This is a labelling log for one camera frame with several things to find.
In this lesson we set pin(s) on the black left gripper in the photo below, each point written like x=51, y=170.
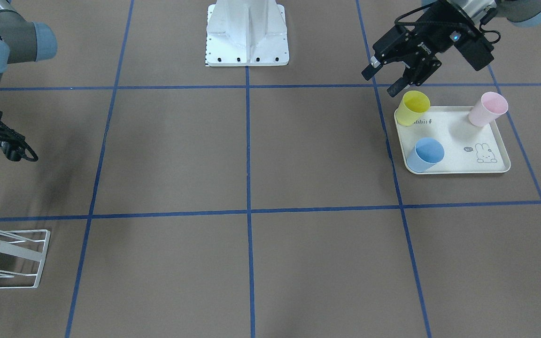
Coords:
x=432, y=41

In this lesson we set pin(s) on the pink plastic cup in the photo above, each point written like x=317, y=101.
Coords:
x=488, y=108

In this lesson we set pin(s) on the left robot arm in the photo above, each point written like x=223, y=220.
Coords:
x=522, y=13

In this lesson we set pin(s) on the yellow plastic cup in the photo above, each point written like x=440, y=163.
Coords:
x=412, y=107

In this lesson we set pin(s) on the cream rabbit serving tray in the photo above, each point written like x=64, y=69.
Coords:
x=467, y=149

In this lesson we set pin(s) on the white wire cup rack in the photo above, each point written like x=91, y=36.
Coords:
x=28, y=245

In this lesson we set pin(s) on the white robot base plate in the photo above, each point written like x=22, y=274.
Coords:
x=246, y=33

